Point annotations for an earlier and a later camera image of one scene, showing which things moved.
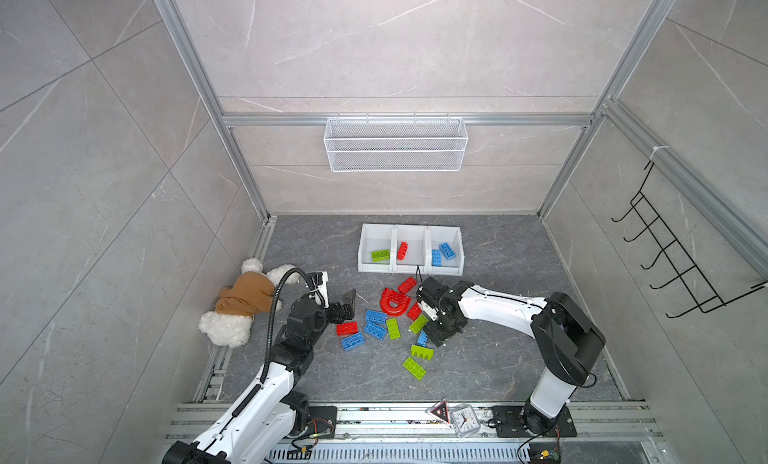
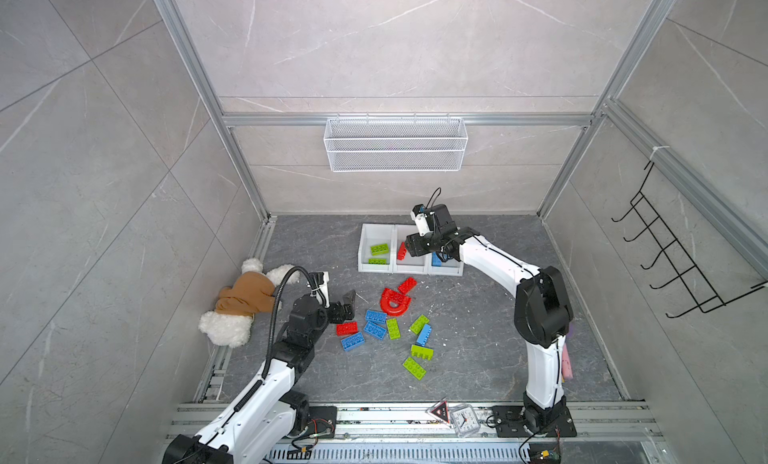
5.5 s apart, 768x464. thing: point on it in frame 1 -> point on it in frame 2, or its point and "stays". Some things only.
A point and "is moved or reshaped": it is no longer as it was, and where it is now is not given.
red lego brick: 403,249 stays
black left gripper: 338,317 stays
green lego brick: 381,255 is moved or reshaped
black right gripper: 435,336 -> 414,244
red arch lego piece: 388,296 stays
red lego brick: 407,285 stays
